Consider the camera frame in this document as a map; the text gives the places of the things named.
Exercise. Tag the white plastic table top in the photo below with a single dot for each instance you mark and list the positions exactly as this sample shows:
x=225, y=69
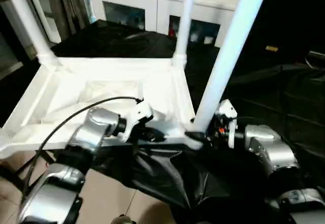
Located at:
x=114, y=69

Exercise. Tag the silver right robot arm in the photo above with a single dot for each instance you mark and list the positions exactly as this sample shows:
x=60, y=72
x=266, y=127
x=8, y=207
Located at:
x=276, y=150

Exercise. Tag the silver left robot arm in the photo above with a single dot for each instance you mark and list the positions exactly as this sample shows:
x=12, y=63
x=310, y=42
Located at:
x=94, y=127

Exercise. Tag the black mat cover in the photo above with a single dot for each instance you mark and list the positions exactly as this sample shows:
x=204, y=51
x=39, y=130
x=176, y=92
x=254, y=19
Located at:
x=177, y=173

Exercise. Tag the small white cup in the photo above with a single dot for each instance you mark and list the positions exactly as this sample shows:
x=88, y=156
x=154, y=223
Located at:
x=195, y=34
x=208, y=39

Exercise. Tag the small tan block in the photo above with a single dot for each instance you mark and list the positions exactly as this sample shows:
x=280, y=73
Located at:
x=271, y=48

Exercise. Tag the red item in cabinet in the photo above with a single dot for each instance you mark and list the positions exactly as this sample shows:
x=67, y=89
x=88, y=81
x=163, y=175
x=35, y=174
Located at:
x=172, y=28

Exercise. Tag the long black pole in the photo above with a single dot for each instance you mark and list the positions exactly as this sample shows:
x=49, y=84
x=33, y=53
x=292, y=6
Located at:
x=316, y=56

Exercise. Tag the white cabinet with glass doors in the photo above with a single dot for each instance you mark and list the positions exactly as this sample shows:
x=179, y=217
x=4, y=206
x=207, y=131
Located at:
x=157, y=8

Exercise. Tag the black metal stand leg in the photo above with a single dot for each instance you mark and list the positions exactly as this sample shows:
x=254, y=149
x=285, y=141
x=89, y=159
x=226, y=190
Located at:
x=10, y=178

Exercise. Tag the grey metal rack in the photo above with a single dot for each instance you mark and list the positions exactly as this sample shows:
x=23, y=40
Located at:
x=63, y=8

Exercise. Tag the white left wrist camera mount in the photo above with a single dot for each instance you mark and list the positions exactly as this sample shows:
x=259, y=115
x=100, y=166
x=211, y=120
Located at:
x=139, y=112

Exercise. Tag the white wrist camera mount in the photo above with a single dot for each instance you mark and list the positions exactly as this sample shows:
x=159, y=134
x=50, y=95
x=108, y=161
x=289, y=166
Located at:
x=139, y=112
x=228, y=109

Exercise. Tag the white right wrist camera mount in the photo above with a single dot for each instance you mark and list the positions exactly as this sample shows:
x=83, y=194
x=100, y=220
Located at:
x=228, y=109

